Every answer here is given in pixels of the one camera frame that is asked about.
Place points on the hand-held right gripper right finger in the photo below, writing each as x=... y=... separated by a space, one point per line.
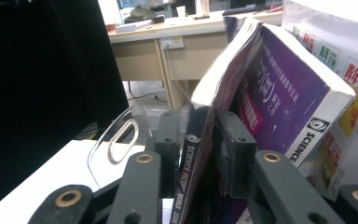
x=236 y=155

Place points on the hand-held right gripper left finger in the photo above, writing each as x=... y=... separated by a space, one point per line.
x=167 y=149

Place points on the purple magazine dark spine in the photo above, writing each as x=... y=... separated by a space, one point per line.
x=192 y=155

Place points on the clear acrylic file rack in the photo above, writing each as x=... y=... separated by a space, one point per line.
x=101 y=161

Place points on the purple magazine white spine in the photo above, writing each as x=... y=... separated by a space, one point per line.
x=286 y=93

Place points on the beige wooden desk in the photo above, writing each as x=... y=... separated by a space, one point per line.
x=140 y=62

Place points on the white socket on desk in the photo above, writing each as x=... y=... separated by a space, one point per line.
x=172 y=43

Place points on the white papers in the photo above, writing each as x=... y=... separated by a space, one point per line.
x=126 y=28

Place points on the small black object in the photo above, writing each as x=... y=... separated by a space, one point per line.
x=159 y=18

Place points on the grey-green cloth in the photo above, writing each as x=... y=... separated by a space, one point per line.
x=140 y=15

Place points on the white paper cup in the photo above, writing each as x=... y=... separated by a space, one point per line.
x=181 y=11

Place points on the black curtain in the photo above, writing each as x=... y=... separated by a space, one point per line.
x=43 y=77

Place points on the black keyboard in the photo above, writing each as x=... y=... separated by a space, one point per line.
x=245 y=11

